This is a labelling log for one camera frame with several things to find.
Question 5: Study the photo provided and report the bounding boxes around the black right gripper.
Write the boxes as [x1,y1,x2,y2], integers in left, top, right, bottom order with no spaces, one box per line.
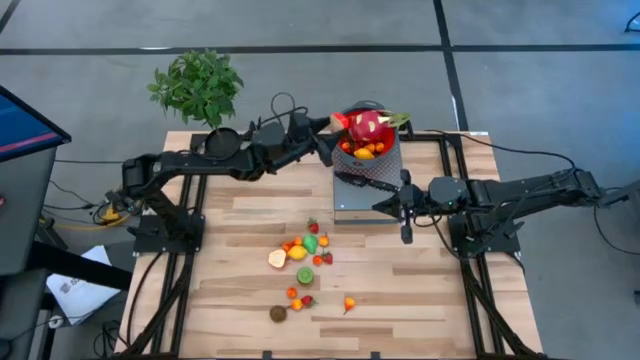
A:
[372,168,432,246]

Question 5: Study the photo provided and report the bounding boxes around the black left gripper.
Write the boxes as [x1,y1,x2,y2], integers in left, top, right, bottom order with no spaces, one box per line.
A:
[284,111,337,168]

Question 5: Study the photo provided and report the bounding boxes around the pink dragon fruit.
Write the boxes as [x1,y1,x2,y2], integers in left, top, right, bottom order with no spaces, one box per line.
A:
[347,109,412,144]

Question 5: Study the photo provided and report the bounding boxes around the grey perforated metal shelf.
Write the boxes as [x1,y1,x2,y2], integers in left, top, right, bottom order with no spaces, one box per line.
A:
[331,127,407,225]

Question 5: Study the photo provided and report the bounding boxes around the black plastic knife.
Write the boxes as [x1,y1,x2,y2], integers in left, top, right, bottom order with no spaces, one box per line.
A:
[333,170,403,193]

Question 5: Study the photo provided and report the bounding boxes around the red collapsible bowl grey rim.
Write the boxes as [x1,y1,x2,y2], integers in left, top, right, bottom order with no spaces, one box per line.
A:
[331,99,404,171]

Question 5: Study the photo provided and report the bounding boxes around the green plant in black pot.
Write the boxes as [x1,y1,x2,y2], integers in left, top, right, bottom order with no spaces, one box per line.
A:
[146,48,246,164]

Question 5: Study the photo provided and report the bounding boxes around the black desk beam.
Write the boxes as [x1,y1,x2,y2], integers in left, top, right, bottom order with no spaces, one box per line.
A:
[27,239,134,292]

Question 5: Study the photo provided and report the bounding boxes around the white paper sheets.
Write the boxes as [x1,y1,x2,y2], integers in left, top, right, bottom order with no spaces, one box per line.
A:
[46,244,123,327]

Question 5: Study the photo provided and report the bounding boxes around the blue screen monitor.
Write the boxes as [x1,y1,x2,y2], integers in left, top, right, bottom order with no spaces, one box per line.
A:
[0,84,73,164]

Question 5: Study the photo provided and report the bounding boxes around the grey cabinet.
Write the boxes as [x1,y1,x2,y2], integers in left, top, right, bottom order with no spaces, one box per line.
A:
[0,147,57,277]

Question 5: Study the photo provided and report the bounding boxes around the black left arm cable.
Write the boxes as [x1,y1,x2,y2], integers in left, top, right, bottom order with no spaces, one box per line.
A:
[252,91,312,132]

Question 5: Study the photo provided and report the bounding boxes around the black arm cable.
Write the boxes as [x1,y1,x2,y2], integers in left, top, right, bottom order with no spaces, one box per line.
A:
[422,128,579,171]
[252,91,312,132]

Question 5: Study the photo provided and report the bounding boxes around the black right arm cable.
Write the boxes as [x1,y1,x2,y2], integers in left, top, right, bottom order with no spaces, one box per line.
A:
[422,128,579,171]

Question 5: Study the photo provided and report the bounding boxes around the black floor cable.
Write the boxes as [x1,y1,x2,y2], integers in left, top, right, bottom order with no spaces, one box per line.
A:
[593,185,640,257]
[53,158,126,167]

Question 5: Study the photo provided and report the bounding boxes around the yellow cable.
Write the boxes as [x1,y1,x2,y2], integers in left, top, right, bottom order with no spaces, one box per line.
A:
[39,199,131,232]

